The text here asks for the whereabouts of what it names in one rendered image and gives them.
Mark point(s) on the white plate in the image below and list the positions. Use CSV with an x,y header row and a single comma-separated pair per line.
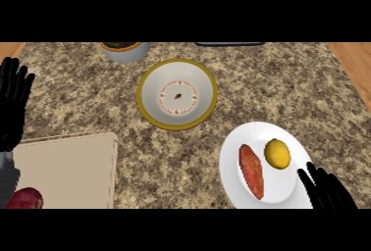
x,y
260,153

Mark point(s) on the dark red fruit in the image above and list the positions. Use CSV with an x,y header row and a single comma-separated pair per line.
x,y
25,198

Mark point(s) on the grey plant pot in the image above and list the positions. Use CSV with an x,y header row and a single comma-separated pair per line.
x,y
124,50

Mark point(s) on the beige cutting board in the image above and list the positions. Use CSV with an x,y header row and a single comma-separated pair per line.
x,y
66,170

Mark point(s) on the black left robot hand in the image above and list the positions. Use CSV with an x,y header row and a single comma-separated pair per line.
x,y
11,98

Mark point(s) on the yellow lemon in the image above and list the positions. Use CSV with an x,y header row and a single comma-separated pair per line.
x,y
276,153

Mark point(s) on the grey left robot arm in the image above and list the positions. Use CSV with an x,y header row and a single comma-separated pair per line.
x,y
7,178

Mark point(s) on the orange sweet potato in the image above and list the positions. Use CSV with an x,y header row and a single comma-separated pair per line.
x,y
251,171

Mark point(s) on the white bowl with yellow rim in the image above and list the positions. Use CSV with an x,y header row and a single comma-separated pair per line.
x,y
176,93

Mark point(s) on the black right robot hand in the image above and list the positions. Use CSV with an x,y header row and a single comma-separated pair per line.
x,y
328,192

